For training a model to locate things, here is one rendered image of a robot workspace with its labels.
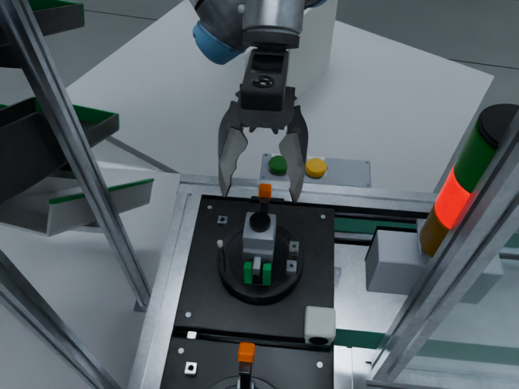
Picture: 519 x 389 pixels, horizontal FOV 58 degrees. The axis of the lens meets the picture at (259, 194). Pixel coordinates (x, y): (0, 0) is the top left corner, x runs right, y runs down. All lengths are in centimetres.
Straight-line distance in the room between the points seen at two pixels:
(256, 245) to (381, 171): 46
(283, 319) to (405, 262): 29
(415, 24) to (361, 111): 201
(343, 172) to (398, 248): 43
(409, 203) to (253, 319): 36
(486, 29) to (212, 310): 278
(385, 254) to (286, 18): 29
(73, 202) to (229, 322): 29
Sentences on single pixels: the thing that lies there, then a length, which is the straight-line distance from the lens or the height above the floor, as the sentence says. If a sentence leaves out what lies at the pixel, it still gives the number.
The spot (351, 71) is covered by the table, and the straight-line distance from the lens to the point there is 129.
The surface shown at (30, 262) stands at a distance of 100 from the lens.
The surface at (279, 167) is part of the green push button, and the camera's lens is 89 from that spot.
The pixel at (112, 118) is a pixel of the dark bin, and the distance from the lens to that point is 66.
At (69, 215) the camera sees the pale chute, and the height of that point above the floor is 117.
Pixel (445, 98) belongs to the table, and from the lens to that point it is 128.
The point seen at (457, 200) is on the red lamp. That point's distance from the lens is 41.
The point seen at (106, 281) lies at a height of 86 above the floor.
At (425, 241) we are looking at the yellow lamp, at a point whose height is 127.
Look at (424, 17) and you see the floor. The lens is 323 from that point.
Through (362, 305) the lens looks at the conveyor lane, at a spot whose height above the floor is 92.
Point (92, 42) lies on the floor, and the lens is 302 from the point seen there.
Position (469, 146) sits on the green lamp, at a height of 139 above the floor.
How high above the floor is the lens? 165
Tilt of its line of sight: 53 degrees down
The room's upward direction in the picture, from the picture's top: straight up
